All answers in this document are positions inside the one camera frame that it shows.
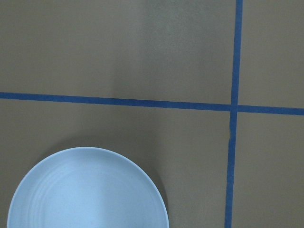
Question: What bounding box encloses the light blue plate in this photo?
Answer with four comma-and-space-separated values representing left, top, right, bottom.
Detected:
7, 147, 169, 228

